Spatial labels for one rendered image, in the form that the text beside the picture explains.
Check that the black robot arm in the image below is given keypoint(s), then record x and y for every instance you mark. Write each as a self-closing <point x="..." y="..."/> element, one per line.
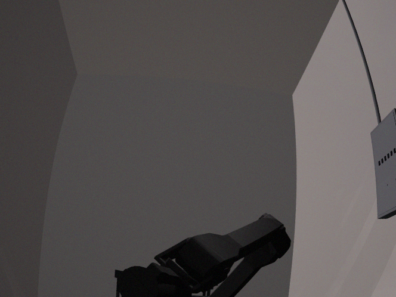
<point x="208" y="259"/>

